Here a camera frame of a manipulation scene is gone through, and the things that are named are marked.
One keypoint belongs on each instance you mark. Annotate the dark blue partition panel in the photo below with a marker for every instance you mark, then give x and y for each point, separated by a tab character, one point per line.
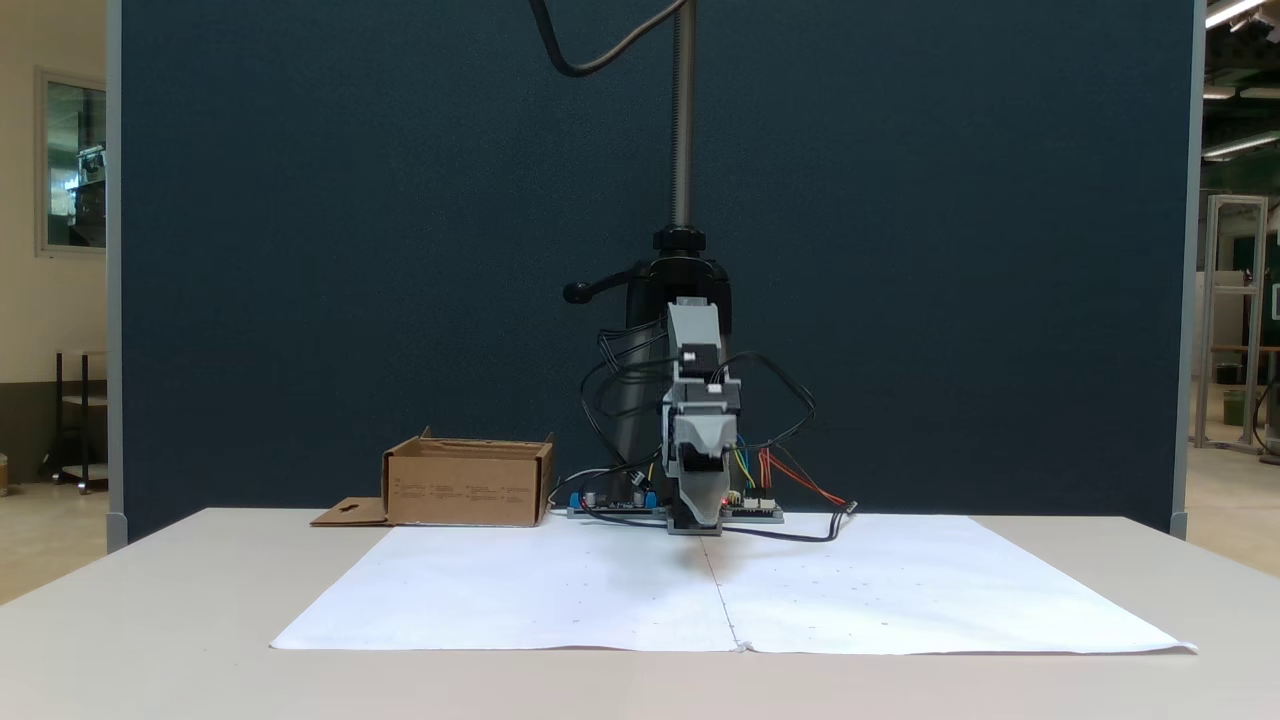
350	250

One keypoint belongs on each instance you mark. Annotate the framed wall window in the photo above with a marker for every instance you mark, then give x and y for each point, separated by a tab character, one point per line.
75	165

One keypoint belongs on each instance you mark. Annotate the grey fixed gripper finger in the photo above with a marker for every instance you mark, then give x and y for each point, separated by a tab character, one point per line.
702	500

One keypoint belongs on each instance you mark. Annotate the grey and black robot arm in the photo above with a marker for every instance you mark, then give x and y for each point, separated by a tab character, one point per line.
693	325

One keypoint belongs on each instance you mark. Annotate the black shelf rack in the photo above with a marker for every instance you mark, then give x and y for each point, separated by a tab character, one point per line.
60	420

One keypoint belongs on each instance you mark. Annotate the ceiling strip light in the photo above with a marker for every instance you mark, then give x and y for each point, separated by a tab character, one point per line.
1240	145
1232	11
1220	92

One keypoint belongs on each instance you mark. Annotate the green bin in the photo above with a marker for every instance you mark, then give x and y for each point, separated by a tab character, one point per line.
1234	408

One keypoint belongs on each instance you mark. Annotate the black tripod with metal column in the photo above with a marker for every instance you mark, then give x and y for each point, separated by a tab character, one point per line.
684	150

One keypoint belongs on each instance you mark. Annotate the brown cardboard box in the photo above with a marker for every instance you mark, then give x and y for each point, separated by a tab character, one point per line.
465	490

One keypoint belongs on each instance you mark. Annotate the blue power circuit board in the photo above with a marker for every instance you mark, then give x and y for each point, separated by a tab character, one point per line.
612	507

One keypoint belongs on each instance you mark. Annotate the white paper sheet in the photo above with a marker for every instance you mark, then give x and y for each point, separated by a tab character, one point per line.
930	590
520	590

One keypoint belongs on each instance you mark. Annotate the motor driver circuit board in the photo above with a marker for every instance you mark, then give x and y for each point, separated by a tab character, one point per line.
752	511

